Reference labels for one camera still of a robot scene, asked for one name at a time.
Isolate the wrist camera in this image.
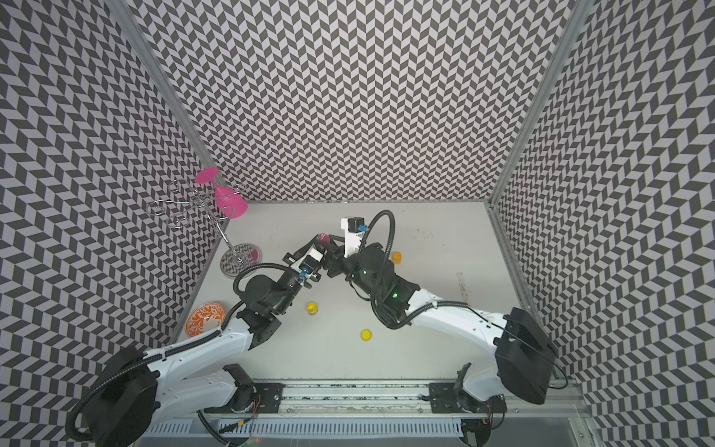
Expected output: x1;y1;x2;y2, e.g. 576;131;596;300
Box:
298;247;324;278
341;217;368;259

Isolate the orange patterned plate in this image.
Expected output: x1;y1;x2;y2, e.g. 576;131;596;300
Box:
184;303;226;338

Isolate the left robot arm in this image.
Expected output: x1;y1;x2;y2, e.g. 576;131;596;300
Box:
65;235;340;446

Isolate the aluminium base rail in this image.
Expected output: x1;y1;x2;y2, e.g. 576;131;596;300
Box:
139;379;593;420

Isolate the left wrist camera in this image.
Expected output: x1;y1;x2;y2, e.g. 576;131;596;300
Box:
298;247;324;278

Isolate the chrome wire glass rack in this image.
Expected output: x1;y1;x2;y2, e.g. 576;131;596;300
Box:
144;181;262;279

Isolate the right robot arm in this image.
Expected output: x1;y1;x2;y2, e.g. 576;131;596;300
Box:
316;210;557;412

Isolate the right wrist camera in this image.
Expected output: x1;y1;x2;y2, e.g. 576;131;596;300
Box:
341;217;368;259

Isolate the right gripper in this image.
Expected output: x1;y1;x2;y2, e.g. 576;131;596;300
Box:
314;235;381;300

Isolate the pink plastic wine glass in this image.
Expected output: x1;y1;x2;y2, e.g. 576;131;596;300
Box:
196;167;249;219

